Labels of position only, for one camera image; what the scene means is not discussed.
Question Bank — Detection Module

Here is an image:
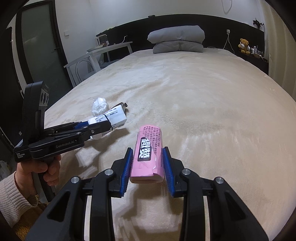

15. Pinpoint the pink tissue pack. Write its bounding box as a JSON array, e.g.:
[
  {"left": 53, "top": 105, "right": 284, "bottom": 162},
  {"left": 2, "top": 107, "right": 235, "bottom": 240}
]
[{"left": 129, "top": 125, "right": 164, "bottom": 184}]

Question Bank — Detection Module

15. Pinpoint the white printed box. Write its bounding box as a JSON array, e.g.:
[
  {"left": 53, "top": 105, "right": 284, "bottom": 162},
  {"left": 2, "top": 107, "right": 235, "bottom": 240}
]
[{"left": 88, "top": 106, "right": 126, "bottom": 140}]

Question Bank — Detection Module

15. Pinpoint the left forearm beige sleeve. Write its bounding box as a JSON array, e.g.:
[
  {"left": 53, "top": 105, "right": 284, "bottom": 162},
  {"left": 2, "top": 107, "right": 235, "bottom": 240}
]
[{"left": 1, "top": 173, "right": 47, "bottom": 240}]

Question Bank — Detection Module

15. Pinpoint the left hand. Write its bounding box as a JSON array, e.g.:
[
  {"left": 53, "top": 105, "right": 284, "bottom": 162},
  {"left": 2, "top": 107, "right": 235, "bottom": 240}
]
[{"left": 15, "top": 155, "right": 62, "bottom": 199}]

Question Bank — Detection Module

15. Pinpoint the crumpled white tissue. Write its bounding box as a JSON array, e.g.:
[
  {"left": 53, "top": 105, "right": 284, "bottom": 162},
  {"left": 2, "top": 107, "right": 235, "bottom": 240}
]
[{"left": 92, "top": 97, "right": 109, "bottom": 116}]

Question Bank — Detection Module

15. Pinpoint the white chair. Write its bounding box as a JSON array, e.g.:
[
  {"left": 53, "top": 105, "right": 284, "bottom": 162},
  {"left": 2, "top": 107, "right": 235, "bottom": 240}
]
[{"left": 74, "top": 59, "right": 96, "bottom": 83}]

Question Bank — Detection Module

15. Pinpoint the white side table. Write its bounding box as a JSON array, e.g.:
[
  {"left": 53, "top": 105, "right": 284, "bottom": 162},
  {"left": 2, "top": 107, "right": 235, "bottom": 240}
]
[{"left": 63, "top": 41, "right": 134, "bottom": 88}]

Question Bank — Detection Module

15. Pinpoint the dark door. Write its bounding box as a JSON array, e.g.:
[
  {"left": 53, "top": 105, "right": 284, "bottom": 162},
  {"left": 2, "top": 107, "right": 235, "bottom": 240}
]
[{"left": 16, "top": 1, "right": 73, "bottom": 105}]

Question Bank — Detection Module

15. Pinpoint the white device on table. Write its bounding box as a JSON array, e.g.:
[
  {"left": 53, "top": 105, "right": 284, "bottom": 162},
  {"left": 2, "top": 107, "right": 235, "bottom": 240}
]
[{"left": 95, "top": 34, "right": 109, "bottom": 47}]

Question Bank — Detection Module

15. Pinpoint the grey lower pillow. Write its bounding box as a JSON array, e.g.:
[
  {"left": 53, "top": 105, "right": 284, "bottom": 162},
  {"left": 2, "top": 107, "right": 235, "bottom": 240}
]
[{"left": 152, "top": 41, "right": 203, "bottom": 54}]

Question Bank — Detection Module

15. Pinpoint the grey pillow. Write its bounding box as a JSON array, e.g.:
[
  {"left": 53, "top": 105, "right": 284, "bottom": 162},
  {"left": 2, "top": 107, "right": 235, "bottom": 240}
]
[
  {"left": 152, "top": 41, "right": 203, "bottom": 54},
  {"left": 147, "top": 25, "right": 205, "bottom": 44}
]

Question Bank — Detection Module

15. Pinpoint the grey upper pillow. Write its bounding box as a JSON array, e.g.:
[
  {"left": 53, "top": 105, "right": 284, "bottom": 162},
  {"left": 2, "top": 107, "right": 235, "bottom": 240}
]
[{"left": 147, "top": 25, "right": 205, "bottom": 44}]

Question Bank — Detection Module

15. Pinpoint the black nightstand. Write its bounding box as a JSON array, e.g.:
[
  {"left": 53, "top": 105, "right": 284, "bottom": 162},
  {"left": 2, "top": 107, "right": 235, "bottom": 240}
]
[{"left": 235, "top": 51, "right": 269, "bottom": 75}]

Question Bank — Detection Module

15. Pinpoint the brown teddy bear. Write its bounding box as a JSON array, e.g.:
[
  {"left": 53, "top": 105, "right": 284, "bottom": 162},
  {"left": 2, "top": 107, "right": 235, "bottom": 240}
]
[{"left": 238, "top": 38, "right": 250, "bottom": 55}]

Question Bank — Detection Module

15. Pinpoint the black headboard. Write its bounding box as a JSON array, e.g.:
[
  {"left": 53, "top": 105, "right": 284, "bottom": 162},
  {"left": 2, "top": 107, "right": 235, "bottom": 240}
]
[{"left": 103, "top": 14, "right": 265, "bottom": 54}]

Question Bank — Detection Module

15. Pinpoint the cream curtain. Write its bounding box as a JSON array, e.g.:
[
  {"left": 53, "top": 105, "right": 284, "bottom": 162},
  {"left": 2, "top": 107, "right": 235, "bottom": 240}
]
[{"left": 260, "top": 1, "right": 295, "bottom": 98}]

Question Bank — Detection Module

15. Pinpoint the small dark plant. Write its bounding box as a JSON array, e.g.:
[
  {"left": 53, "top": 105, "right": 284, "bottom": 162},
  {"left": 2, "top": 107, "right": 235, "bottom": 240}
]
[{"left": 253, "top": 19, "right": 265, "bottom": 30}]

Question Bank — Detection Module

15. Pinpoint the white charger cable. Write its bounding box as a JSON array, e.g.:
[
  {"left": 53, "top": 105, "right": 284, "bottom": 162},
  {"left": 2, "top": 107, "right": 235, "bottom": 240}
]
[{"left": 207, "top": 29, "right": 235, "bottom": 54}]

